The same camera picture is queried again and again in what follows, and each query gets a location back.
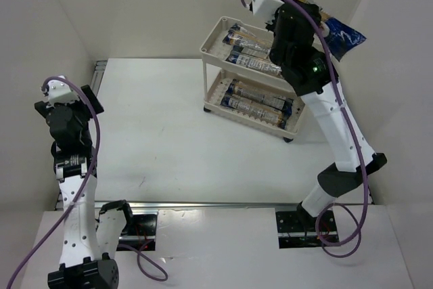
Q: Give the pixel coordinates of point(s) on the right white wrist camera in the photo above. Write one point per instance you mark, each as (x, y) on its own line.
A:
(265, 9)

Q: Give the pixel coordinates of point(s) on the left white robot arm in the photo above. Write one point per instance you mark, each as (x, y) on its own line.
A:
(90, 236)

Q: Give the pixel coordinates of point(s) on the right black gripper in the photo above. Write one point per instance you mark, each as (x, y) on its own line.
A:
(313, 9)

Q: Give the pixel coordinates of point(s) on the white two-tier shelf cart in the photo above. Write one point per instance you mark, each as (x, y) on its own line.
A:
(218, 73)

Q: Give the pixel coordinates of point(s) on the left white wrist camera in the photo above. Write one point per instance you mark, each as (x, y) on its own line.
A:
(59, 92)

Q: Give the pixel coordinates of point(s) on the yellow blue spaghetti bag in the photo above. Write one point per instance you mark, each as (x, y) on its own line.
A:
(339, 37)

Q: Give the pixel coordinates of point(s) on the label-side blue spaghetti bag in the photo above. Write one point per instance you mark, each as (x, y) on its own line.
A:
(267, 114)

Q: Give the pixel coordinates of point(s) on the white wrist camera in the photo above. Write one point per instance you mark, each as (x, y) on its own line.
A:
(265, 9)
(59, 92)

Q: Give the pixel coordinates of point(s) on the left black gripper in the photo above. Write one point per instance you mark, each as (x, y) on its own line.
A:
(93, 98)

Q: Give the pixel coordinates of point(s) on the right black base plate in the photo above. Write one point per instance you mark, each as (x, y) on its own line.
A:
(292, 234)

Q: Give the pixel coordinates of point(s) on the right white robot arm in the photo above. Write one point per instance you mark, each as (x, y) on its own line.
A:
(315, 81)

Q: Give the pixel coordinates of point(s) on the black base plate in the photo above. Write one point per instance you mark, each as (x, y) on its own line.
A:
(141, 231)
(292, 234)

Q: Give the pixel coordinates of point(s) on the long yellow spaghetti bag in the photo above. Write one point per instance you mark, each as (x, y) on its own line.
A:
(258, 95)

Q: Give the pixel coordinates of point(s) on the aluminium table frame rail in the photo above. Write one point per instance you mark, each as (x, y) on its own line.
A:
(147, 138)

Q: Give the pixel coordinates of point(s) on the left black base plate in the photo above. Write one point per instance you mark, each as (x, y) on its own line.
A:
(141, 231)

